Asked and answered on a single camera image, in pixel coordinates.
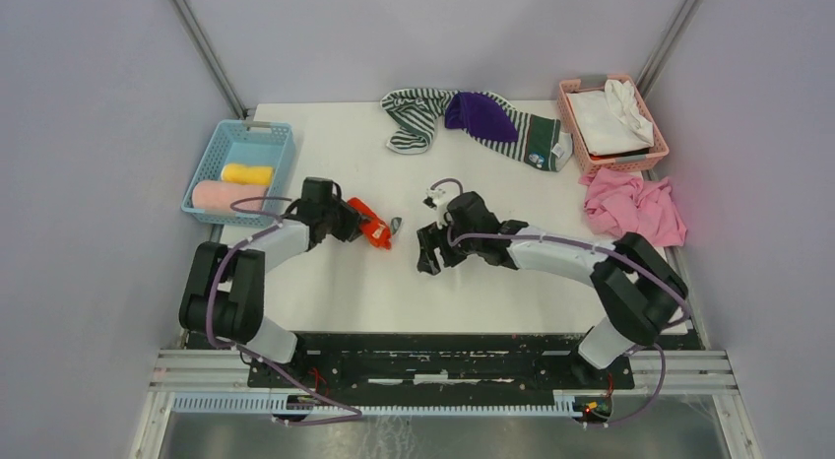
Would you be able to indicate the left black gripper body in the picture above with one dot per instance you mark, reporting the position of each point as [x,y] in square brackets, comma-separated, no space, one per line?
[334,216]

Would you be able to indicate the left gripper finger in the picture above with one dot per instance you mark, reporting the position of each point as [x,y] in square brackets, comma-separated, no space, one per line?
[346,232]
[354,214]

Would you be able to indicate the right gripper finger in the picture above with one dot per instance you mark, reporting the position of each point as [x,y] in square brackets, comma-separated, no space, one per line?
[451,256]
[428,243]

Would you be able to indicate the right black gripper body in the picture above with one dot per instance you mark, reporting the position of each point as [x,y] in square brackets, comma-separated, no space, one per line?
[472,245]

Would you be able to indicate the orange towel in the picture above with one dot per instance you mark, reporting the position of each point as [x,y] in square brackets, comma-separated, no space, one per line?
[377,232]

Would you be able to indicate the yellow towel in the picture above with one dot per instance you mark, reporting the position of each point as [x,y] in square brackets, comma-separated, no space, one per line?
[247,174]

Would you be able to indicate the light pink towel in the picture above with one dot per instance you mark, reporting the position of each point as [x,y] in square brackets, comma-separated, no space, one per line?
[216,197]

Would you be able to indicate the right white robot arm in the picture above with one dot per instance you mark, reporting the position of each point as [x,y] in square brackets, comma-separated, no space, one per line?
[640,293]

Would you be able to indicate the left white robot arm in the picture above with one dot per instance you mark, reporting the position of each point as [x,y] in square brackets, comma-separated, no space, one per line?
[224,296]

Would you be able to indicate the purple towel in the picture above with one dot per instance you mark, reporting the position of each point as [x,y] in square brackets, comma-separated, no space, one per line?
[481,117]

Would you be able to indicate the dark green striped towel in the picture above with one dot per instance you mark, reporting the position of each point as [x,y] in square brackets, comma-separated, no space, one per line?
[524,137]

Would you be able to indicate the blue plastic basket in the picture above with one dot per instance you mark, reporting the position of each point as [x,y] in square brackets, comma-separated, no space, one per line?
[250,143]

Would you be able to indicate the green white striped towel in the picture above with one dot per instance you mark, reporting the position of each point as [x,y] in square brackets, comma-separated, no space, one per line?
[416,111]

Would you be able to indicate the bright pink cloth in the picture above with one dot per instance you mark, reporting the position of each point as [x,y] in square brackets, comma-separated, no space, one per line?
[617,203]

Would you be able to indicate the pink plastic basket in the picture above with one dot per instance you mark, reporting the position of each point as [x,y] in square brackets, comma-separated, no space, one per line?
[629,162]

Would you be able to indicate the white cloth in basket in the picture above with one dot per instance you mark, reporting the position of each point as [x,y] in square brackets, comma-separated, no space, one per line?
[610,120]

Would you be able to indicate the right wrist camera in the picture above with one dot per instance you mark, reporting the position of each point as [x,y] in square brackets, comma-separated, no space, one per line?
[437,199]

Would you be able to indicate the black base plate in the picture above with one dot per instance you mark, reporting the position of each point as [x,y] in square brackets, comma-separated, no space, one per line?
[423,370]

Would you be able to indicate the white cable duct rail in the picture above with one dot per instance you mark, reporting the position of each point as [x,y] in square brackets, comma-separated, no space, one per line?
[289,405]

